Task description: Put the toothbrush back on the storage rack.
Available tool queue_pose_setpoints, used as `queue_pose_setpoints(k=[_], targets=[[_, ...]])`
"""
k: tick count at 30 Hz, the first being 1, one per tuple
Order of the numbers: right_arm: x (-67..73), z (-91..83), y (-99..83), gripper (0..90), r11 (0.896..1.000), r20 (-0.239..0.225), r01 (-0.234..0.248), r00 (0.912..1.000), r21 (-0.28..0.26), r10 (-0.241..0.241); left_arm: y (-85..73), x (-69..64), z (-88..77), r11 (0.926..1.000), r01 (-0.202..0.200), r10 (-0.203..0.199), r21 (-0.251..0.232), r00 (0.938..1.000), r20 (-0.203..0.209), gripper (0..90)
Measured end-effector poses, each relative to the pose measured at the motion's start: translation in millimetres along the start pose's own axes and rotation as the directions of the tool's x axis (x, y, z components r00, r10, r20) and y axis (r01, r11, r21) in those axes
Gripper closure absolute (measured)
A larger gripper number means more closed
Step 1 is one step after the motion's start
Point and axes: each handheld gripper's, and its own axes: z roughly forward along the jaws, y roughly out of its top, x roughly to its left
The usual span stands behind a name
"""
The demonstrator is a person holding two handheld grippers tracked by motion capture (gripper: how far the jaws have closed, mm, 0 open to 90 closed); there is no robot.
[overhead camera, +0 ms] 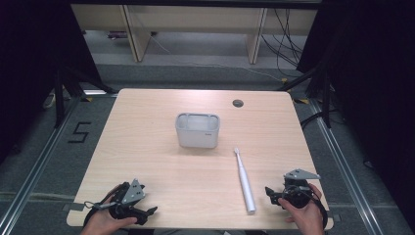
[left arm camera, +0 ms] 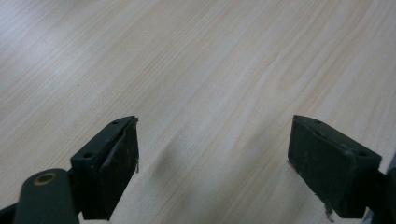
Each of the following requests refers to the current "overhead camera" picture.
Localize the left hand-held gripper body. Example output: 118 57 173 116
109 178 148 220

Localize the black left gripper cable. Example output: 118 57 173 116
82 191 115 228

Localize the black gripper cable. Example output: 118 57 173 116
82 191 115 228
306 186 330 230

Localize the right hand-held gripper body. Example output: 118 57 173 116
281 167 322 211

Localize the black curtain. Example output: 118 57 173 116
296 0 415 231
0 0 103 165

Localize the white rectangular storage container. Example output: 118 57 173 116
175 112 221 150

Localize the person's right hand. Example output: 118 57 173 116
277 182 326 235

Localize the white electric toothbrush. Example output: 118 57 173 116
233 147 257 215

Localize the bundle of black cables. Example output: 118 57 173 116
259 8 305 78

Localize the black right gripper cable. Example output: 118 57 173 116
306 186 330 230

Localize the black metal stand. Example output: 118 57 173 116
53 63 119 129
277 63 333 129

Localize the person's left hand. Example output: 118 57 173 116
80 182 138 235

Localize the aluminium floor rail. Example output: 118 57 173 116
0 95 82 235
307 97 384 235

